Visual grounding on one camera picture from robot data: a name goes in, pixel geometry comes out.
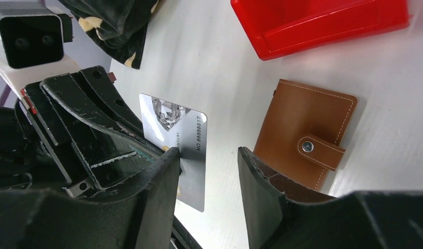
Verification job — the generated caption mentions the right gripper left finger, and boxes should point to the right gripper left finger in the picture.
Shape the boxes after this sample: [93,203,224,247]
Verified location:
[0,147,180,248]

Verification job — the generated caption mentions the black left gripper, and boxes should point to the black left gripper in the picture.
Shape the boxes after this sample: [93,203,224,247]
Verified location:
[0,74,163,191]

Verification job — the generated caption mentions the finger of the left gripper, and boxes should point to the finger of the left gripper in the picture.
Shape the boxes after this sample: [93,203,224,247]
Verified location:
[79,66,151,145]

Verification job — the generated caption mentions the black blanket with beige flowers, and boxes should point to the black blanket with beige flowers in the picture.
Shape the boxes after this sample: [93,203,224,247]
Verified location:
[60,0,159,70]

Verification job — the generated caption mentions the silver credit card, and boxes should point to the silver credit card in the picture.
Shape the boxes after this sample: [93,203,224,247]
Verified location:
[139,93,207,212]

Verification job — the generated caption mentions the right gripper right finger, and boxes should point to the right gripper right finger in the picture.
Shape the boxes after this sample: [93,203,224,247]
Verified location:
[237,147,423,248]

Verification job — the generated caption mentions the red plastic bin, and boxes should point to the red plastic bin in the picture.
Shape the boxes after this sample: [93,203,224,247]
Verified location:
[231,0,409,61]

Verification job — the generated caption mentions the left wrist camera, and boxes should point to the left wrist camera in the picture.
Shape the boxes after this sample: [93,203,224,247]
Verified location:
[0,1,73,69]

